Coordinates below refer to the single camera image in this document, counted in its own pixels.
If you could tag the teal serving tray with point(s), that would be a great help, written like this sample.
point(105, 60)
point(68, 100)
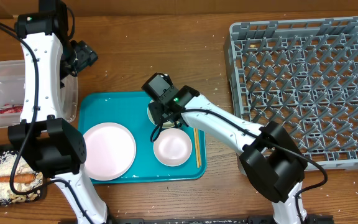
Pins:
point(130, 110)

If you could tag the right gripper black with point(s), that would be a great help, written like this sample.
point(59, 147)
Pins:
point(163, 115)

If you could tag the left wooden chopstick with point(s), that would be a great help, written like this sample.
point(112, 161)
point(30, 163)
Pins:
point(197, 147)

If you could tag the wooden chopstick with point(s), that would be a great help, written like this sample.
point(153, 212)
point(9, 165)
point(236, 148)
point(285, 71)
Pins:
point(200, 151)
point(197, 147)

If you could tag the grey dishwasher rack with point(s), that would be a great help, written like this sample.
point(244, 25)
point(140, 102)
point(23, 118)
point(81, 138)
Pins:
point(302, 74)

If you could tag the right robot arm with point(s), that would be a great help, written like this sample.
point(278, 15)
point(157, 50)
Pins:
point(272, 162)

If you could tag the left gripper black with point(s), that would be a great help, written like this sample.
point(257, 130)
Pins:
point(86, 56)

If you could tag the large pink plate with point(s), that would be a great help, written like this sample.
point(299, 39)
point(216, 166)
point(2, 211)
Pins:
point(110, 149)

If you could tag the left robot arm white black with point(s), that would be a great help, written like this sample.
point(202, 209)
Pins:
point(43, 138)

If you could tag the right wooden chopstick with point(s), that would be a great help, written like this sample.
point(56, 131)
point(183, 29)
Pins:
point(200, 151)

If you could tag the rice and peanuts pile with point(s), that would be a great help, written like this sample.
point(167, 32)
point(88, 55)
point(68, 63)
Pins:
point(2, 168)

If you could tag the small pink plate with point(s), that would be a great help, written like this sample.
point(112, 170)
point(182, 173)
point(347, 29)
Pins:
point(173, 147)

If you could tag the clear plastic bin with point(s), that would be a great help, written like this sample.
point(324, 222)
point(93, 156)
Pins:
point(12, 93)

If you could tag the red ketchup packet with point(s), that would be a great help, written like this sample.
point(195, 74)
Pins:
point(7, 109)

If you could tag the orange carrot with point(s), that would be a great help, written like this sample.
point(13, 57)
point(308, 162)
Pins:
point(21, 178)

